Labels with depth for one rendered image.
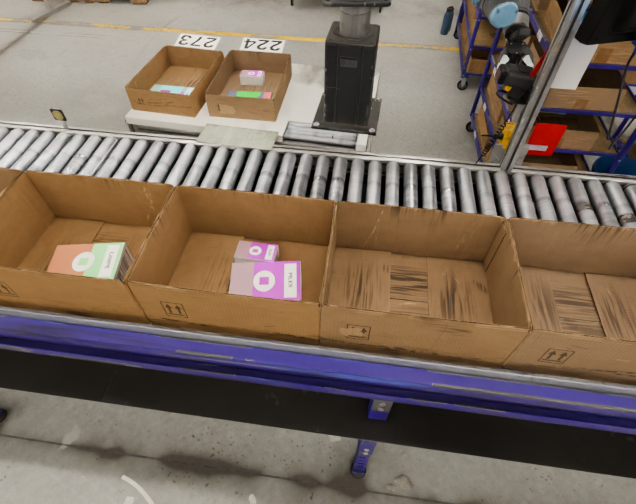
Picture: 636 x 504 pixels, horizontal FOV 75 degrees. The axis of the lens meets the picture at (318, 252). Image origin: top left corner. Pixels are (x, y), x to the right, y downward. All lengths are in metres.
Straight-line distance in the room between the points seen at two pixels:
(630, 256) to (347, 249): 0.67
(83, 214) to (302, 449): 1.14
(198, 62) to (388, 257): 1.45
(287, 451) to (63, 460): 0.85
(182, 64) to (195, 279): 1.37
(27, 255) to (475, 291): 1.13
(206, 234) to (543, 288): 0.87
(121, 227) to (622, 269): 1.29
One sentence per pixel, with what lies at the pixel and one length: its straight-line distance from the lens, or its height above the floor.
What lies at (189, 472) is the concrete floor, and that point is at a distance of 1.82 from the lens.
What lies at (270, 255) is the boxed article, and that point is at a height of 0.93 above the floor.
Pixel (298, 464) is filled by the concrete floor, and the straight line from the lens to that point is 1.77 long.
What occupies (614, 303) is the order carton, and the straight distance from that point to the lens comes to 1.22.
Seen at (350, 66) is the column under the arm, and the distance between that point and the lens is 1.63.
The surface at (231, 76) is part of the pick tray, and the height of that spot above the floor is 0.76.
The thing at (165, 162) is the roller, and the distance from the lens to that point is 1.67.
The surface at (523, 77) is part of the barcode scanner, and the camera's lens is 1.54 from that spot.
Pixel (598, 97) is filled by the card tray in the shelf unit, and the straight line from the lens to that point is 2.19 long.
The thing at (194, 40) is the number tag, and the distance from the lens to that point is 2.22.
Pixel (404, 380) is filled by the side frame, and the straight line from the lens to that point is 0.90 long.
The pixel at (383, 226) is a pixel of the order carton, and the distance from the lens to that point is 1.03.
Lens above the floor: 1.73
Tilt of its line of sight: 51 degrees down
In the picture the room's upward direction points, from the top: straight up
